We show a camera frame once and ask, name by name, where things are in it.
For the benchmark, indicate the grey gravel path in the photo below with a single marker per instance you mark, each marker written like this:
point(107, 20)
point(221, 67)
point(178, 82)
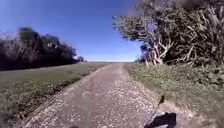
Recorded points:
point(103, 96)

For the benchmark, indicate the dark group of trees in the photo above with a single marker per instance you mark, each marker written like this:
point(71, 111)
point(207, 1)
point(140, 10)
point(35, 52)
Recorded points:
point(36, 53)

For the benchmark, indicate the grass verge with weeds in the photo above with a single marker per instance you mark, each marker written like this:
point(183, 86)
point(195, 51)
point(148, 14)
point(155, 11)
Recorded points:
point(186, 83)

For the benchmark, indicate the grass field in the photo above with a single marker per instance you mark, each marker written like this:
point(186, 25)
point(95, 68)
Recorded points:
point(36, 80)

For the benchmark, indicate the clump of pale-branched trees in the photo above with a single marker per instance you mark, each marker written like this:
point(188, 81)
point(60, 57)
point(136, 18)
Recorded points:
point(186, 30)

